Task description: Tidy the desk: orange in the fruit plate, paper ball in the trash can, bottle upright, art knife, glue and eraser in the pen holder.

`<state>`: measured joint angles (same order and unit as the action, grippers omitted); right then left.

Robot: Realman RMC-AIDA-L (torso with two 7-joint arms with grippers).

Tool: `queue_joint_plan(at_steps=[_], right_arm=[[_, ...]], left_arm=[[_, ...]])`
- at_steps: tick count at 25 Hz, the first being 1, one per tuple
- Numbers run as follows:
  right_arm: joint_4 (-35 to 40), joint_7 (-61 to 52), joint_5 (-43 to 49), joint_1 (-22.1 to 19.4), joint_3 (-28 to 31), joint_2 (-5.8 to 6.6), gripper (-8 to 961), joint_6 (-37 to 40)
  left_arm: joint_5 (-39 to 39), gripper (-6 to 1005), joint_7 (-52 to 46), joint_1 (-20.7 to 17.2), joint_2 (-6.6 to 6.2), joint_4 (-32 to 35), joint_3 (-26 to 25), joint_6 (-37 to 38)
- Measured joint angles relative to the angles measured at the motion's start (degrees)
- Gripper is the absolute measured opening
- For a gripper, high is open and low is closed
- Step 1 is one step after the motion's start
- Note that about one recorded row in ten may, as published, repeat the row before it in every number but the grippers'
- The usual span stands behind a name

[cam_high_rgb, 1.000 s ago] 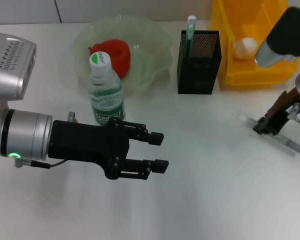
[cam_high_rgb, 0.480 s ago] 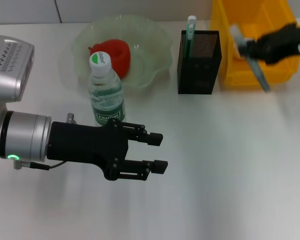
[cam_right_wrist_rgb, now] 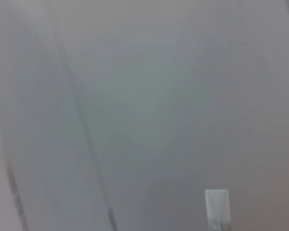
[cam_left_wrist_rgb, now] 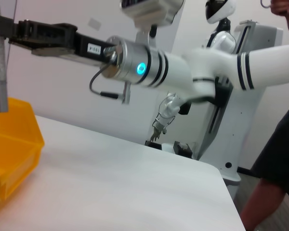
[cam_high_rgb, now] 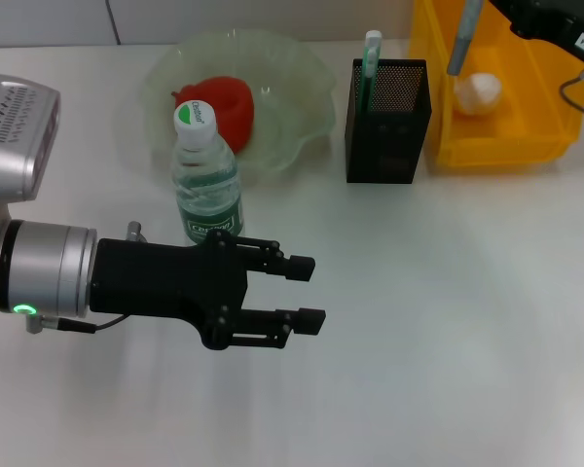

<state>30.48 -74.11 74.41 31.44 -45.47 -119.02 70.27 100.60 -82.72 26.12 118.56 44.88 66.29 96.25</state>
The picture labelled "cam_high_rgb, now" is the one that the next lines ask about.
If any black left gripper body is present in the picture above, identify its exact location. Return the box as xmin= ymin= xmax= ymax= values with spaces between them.
xmin=88 ymin=229 xmax=250 ymax=351

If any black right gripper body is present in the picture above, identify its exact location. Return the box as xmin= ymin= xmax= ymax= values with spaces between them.
xmin=489 ymin=0 xmax=584 ymax=64

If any grey marker pen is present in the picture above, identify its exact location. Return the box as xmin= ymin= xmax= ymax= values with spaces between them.
xmin=446 ymin=0 xmax=486 ymax=77

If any clear water bottle green label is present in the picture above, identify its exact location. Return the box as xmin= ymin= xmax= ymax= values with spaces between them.
xmin=171 ymin=99 xmax=247 ymax=247

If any white paper ball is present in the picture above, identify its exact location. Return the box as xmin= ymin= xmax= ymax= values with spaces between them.
xmin=455 ymin=72 xmax=503 ymax=117

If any red-orange fruit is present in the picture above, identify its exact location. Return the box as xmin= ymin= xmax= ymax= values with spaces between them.
xmin=173 ymin=75 xmax=256 ymax=157

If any green utility knife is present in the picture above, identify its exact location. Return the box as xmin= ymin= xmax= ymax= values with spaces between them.
xmin=361 ymin=29 xmax=383 ymax=113

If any black mesh pen holder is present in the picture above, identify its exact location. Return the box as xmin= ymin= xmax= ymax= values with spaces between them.
xmin=345 ymin=57 xmax=433 ymax=185

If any green glass fruit bowl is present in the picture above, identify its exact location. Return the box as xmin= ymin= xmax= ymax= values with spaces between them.
xmin=143 ymin=28 xmax=337 ymax=176

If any yellow plastic bin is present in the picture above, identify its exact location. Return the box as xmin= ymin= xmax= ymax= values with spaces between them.
xmin=407 ymin=0 xmax=584 ymax=174

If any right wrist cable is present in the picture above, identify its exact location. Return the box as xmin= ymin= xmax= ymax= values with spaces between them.
xmin=558 ymin=62 xmax=584 ymax=128

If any wrist cable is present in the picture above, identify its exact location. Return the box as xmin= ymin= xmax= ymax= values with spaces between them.
xmin=24 ymin=313 xmax=128 ymax=335
xmin=558 ymin=62 xmax=584 ymax=128

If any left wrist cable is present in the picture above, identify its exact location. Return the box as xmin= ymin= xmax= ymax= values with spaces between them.
xmin=24 ymin=313 xmax=128 ymax=335

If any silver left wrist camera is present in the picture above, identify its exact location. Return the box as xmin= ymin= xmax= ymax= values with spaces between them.
xmin=0 ymin=72 xmax=62 ymax=203

